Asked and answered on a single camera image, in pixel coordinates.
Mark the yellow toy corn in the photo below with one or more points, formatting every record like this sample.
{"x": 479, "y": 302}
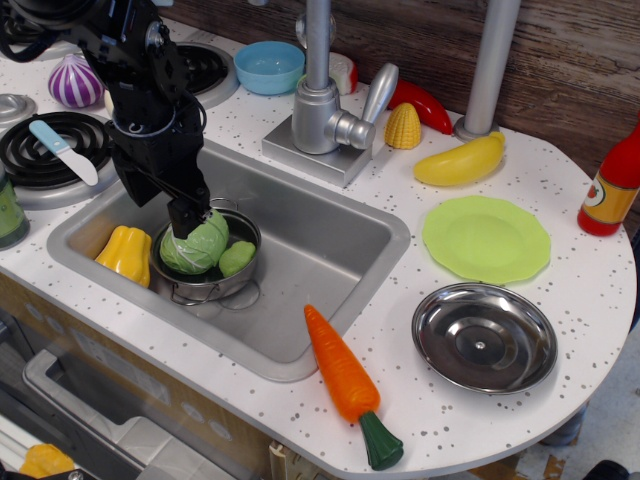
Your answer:
{"x": 403, "y": 128}

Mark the small green toy vegetable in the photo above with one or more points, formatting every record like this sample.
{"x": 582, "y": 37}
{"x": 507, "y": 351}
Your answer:
{"x": 236, "y": 258}

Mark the grey oven door handle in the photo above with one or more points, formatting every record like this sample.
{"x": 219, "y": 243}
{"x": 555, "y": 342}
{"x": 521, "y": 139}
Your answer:
{"x": 89, "y": 419}

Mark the green toy cabbage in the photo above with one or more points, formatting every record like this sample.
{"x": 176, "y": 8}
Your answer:
{"x": 200, "y": 251}

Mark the purple striped toy onion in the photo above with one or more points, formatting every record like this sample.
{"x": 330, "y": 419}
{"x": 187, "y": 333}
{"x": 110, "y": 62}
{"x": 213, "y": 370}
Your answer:
{"x": 73, "y": 83}

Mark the blue handled toy knife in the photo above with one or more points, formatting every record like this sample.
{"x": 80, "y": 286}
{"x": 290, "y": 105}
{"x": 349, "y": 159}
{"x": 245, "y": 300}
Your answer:
{"x": 79, "y": 164}

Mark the red toy chili pepper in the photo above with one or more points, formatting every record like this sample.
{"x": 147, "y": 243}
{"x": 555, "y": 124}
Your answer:
{"x": 429, "y": 109}

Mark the shiny metal pot lid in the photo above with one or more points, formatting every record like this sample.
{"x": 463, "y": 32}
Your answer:
{"x": 484, "y": 338}

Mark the blue plastic bowl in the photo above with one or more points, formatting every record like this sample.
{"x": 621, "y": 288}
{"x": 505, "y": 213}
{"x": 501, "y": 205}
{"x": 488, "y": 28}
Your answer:
{"x": 269, "y": 67}

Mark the grey sink basin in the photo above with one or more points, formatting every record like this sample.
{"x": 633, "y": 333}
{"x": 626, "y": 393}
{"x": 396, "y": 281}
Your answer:
{"x": 318, "y": 247}

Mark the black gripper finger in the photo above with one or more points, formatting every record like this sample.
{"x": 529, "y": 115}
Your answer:
{"x": 185, "y": 216}

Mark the silver stove knob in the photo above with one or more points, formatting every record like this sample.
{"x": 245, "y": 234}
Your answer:
{"x": 15, "y": 108}

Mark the grey vertical pole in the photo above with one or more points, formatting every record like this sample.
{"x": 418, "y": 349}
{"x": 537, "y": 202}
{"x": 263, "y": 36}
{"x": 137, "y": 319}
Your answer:
{"x": 495, "y": 45}

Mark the orange toy carrot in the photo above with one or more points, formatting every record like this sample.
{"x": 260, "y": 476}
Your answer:
{"x": 352, "y": 391}

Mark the black front stove burner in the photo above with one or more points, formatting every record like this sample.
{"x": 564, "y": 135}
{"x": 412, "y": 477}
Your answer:
{"x": 41, "y": 181}

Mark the small steel pot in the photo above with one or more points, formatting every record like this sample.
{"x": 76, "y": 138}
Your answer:
{"x": 211, "y": 285}

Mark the red toy ketchup bottle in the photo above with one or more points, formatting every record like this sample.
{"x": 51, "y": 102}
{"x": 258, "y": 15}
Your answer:
{"x": 613, "y": 189}

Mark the silver toy faucet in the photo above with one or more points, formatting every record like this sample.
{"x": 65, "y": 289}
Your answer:
{"x": 321, "y": 138}

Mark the yellow toy bell pepper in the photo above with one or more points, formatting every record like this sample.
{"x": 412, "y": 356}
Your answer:
{"x": 127, "y": 253}

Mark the yellow toy on floor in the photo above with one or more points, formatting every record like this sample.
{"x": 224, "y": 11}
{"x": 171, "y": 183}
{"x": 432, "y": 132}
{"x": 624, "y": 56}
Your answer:
{"x": 43, "y": 460}

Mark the light green plastic plate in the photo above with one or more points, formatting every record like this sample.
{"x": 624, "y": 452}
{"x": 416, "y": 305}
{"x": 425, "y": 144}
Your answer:
{"x": 486, "y": 239}

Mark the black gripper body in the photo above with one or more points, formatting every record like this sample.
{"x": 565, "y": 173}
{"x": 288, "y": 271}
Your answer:
{"x": 158, "y": 153}

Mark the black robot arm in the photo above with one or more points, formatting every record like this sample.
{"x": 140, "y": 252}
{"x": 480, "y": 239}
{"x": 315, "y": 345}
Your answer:
{"x": 125, "y": 43}

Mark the black stove burner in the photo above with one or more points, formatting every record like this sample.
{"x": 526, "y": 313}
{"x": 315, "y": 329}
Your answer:
{"x": 212, "y": 74}
{"x": 41, "y": 181}

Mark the yellow toy banana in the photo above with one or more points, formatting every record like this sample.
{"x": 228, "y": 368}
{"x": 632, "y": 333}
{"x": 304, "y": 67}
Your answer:
{"x": 463, "y": 164}

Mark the black rear stove burner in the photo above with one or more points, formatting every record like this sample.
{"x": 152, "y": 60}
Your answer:
{"x": 212, "y": 74}

